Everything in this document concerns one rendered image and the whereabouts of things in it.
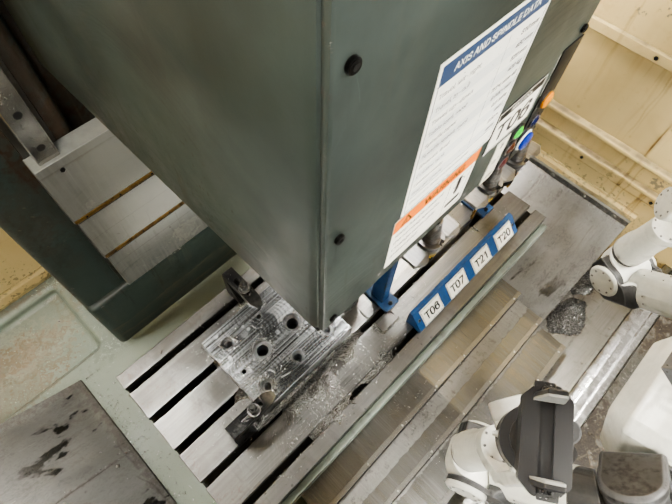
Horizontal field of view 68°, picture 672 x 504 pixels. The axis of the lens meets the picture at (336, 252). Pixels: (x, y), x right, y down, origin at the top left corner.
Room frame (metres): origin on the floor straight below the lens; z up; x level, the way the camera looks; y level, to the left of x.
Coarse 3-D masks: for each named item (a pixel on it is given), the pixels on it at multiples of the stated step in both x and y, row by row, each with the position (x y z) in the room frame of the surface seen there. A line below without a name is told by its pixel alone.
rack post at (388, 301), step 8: (392, 272) 0.55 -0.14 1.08; (384, 280) 0.55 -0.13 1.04; (392, 280) 0.56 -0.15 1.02; (376, 288) 0.56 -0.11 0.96; (384, 288) 0.54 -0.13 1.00; (368, 296) 0.56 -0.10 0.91; (376, 296) 0.56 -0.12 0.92; (384, 296) 0.55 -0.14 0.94; (392, 296) 0.56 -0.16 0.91; (376, 304) 0.54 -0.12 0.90; (384, 304) 0.54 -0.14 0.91; (392, 304) 0.54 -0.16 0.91
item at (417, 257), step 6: (414, 246) 0.55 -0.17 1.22; (408, 252) 0.53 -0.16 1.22; (414, 252) 0.53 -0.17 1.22; (420, 252) 0.53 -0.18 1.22; (426, 252) 0.54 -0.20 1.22; (402, 258) 0.52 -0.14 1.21; (408, 258) 0.52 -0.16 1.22; (414, 258) 0.52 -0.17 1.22; (420, 258) 0.52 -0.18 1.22; (426, 258) 0.52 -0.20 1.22; (408, 264) 0.51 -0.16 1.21; (414, 264) 0.50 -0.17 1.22; (420, 264) 0.51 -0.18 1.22
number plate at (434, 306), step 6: (438, 294) 0.56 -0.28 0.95; (432, 300) 0.54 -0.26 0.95; (438, 300) 0.55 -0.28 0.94; (426, 306) 0.52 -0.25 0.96; (432, 306) 0.53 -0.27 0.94; (438, 306) 0.53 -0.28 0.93; (420, 312) 0.50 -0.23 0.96; (426, 312) 0.51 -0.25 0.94; (432, 312) 0.51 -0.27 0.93; (438, 312) 0.52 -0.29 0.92; (426, 318) 0.50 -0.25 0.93; (432, 318) 0.50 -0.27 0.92; (426, 324) 0.48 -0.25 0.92
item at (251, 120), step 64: (64, 0) 0.44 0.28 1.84; (128, 0) 0.34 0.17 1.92; (192, 0) 0.28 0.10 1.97; (256, 0) 0.23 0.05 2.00; (320, 0) 0.21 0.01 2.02; (384, 0) 0.24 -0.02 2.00; (448, 0) 0.28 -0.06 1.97; (512, 0) 0.35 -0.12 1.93; (576, 0) 0.47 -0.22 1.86; (64, 64) 0.53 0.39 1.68; (128, 64) 0.37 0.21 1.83; (192, 64) 0.29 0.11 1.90; (256, 64) 0.24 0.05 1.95; (320, 64) 0.21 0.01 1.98; (384, 64) 0.24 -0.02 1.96; (128, 128) 0.43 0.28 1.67; (192, 128) 0.31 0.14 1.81; (256, 128) 0.24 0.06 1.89; (320, 128) 0.21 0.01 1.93; (384, 128) 0.25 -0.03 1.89; (192, 192) 0.35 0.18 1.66; (256, 192) 0.25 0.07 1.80; (320, 192) 0.21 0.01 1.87; (384, 192) 0.26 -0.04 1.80; (256, 256) 0.27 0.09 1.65; (320, 256) 0.21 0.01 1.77; (384, 256) 0.28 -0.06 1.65; (320, 320) 0.21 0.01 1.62
